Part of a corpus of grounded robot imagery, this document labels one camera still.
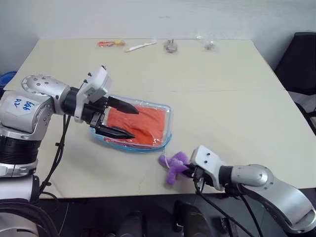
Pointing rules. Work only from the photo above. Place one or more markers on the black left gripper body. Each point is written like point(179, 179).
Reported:
point(96, 116)

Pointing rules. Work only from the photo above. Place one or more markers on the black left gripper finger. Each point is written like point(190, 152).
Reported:
point(124, 106)
point(118, 133)

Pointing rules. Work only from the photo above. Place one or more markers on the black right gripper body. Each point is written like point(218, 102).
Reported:
point(201, 176)

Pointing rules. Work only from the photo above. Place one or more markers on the purple plush zipper pull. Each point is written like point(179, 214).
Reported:
point(174, 165)

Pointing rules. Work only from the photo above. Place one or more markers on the clear plastic pouch blue zipper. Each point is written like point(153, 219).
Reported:
point(163, 116)

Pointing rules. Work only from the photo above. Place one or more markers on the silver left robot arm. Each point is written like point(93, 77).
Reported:
point(27, 108)

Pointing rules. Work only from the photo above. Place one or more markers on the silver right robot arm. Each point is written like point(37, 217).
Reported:
point(269, 187)

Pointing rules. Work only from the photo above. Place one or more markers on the orange cloth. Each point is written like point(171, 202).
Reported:
point(145, 123)

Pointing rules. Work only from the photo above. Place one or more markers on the white wrapped toothbrush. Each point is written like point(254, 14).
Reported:
point(140, 46)

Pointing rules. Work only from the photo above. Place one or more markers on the orange yellow snack packet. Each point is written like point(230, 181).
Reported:
point(108, 43)

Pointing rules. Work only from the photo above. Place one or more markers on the clear bag with metal part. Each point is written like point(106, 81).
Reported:
point(170, 46)

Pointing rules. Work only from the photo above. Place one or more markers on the blue round container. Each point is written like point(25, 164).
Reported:
point(6, 79)

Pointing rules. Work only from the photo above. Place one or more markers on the small clear bag with item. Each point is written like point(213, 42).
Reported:
point(209, 45)

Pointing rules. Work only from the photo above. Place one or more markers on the silver robot torso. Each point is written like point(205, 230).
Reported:
point(14, 197)

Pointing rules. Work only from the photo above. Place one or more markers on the black chair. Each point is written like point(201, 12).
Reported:
point(296, 64)

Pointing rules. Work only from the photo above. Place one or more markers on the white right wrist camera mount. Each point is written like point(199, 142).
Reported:
point(207, 160)

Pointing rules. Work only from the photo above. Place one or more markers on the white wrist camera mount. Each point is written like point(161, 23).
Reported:
point(207, 160)
point(95, 82)

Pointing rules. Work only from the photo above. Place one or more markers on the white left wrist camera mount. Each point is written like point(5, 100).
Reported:
point(95, 82)

